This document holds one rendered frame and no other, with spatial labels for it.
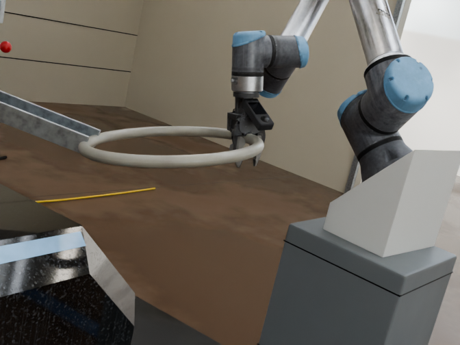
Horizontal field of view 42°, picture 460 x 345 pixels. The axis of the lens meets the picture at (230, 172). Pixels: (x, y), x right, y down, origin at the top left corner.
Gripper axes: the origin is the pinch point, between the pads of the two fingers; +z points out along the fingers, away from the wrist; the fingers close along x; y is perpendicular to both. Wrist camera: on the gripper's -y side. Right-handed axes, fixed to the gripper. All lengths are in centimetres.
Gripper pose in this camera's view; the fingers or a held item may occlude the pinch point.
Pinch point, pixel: (248, 163)
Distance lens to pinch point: 173.2
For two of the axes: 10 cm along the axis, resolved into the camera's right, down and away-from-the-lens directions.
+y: -4.3, -2.1, 8.8
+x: -9.0, 0.7, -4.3
